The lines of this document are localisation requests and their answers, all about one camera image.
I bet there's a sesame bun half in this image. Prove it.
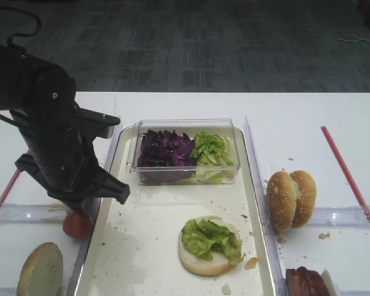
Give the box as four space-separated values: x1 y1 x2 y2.
290 170 317 228
266 171 297 232

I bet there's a left red straw strip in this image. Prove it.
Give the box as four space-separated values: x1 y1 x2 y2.
0 168 21 209

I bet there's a red straw strip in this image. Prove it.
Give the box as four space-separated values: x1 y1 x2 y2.
0 168 21 209
321 126 370 224

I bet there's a sesame bun left half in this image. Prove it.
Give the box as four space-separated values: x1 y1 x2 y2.
266 171 297 232

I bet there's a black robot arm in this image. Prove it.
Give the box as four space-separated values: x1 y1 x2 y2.
0 36 130 216

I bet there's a clear holder upper right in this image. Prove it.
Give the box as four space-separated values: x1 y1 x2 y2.
305 205 370 228

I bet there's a bottom bun on tray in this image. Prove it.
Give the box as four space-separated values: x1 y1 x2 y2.
178 231 236 276

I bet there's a clear plastic salad container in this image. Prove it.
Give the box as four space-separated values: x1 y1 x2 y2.
126 118 241 185

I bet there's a clear holder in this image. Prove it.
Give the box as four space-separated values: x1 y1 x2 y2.
305 205 370 228
0 203 67 224

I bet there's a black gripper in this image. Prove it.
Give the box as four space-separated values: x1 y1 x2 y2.
14 103 130 216

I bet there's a right clear acrylic divider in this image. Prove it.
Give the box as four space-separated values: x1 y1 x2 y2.
244 117 287 295

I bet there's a sesame bun right half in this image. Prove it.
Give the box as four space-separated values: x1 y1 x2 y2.
290 170 317 228

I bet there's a right red straw strip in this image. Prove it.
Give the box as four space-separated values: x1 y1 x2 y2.
321 126 370 224

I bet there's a shredded purple cabbage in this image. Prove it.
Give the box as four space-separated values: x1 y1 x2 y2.
138 129 198 167

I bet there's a shredded green lettuce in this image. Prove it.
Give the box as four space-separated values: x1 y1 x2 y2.
191 131 234 167

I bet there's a white rectangular metal tray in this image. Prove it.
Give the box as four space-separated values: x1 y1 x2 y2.
76 127 274 295

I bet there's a white cable on floor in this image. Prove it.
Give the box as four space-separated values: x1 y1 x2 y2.
331 29 370 49

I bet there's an upright bun half left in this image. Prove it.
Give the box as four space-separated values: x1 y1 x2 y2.
16 242 63 296

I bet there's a white paper behind patties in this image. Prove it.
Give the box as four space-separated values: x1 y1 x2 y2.
321 269 342 296

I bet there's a clear acrylic divider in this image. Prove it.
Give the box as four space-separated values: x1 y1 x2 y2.
65 125 123 295
244 117 287 295

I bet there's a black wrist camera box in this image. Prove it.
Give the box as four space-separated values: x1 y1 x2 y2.
79 108 121 141

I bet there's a green lettuce leaf on bun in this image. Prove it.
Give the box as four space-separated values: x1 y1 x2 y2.
179 216 243 265

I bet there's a red tomato slices stack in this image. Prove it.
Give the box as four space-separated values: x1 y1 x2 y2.
62 212 93 240

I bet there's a left clear acrylic divider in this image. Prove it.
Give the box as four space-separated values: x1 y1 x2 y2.
65 125 123 295

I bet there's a clear holder upper left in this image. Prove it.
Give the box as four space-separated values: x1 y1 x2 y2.
0 203 67 224

